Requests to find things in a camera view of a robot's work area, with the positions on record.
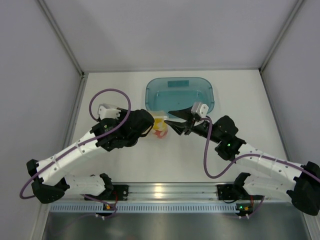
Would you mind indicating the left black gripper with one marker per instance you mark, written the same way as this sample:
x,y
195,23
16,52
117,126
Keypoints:
x,y
124,112

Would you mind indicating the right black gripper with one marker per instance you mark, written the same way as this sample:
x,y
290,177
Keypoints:
x,y
186,114

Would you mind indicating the red fake food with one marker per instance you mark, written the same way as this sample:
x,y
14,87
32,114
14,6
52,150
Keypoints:
x,y
160,134

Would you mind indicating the clear dotted zip bag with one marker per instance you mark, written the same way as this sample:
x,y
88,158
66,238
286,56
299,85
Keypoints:
x,y
157,114

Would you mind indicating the yellow fake food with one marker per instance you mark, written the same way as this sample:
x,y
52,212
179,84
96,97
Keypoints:
x,y
159,124

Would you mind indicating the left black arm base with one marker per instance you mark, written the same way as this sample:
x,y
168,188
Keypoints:
x,y
120,192

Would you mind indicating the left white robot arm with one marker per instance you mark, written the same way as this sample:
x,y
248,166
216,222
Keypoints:
x,y
116,128

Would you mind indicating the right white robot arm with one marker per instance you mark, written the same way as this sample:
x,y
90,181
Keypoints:
x,y
264,175

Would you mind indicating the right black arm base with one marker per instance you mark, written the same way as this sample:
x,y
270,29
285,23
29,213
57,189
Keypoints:
x,y
226,192

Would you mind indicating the teal plastic bin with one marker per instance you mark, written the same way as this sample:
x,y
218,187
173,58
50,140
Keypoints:
x,y
177,93

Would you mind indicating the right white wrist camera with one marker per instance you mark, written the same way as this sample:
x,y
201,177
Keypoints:
x,y
199,109

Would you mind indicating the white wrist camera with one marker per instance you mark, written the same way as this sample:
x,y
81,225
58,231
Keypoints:
x,y
108,111
199,109

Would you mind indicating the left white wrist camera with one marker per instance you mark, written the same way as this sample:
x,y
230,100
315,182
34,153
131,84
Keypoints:
x,y
108,111

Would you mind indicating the aluminium mounting rail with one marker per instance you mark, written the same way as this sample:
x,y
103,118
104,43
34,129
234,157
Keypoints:
x,y
137,191

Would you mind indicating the slotted cable duct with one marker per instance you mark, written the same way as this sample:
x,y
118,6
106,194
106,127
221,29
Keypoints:
x,y
135,207

